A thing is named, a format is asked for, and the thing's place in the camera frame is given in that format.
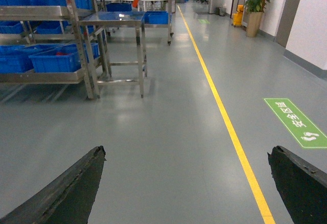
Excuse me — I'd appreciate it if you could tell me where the tan tall plant pot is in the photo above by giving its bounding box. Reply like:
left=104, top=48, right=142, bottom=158
left=246, top=12, right=264, bottom=37

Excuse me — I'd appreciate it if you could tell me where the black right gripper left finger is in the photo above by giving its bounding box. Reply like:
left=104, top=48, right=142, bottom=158
left=1, top=146, right=106, bottom=223

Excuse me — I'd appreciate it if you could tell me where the yellow mop bucket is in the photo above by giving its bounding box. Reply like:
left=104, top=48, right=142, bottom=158
left=232, top=5, right=244, bottom=27

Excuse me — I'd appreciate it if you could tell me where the blue bin bottom right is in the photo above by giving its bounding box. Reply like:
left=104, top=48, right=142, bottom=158
left=29, top=43, right=100, bottom=73

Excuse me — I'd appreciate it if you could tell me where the stainless steel shelf rack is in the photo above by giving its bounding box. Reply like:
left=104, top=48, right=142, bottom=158
left=1, top=0, right=99, bottom=99

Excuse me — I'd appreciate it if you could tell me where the green floor safety sign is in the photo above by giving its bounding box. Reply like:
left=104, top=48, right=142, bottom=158
left=264, top=98, right=326, bottom=149

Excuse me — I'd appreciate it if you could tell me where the small stainless steel table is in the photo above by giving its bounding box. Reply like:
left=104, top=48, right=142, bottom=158
left=79, top=11, right=147, bottom=97

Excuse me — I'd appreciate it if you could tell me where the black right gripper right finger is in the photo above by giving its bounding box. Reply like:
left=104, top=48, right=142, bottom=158
left=268, top=146, right=326, bottom=223

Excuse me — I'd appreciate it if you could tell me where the blue bin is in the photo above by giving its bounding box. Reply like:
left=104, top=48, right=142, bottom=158
left=29, top=43, right=100, bottom=73
left=0, top=44, right=62, bottom=74

